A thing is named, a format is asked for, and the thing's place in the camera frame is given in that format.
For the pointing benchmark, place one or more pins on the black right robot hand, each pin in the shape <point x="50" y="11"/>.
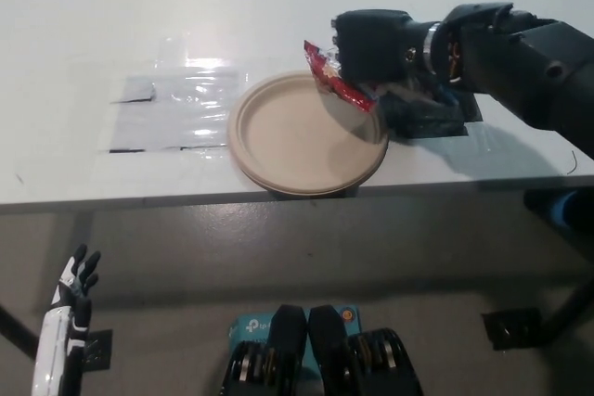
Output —
<point x="376" y="43"/>

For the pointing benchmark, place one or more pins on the black mat under bag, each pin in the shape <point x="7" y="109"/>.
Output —
<point x="431" y="122"/>

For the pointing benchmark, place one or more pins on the beige paper plate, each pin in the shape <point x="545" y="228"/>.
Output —
<point x="283" y="136"/>

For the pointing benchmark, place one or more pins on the black floor foot plate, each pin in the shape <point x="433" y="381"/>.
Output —
<point x="99" y="349"/>
<point x="512" y="330"/>

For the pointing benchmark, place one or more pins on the thin black curved strand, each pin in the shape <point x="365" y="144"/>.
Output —
<point x="575" y="162"/>

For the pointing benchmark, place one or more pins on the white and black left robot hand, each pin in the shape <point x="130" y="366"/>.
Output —
<point x="76" y="280"/>

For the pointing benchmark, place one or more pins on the black table leg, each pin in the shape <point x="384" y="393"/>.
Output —
<point x="16" y="326"/>
<point x="575" y="308"/>

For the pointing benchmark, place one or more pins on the teal router box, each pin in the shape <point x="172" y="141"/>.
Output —
<point x="250" y="326"/>

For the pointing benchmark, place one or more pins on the grey taped plastic sheet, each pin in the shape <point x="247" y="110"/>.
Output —
<point x="174" y="113"/>

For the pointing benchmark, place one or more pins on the red blue sunflower seed bag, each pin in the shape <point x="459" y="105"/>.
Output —
<point x="327" y="73"/>

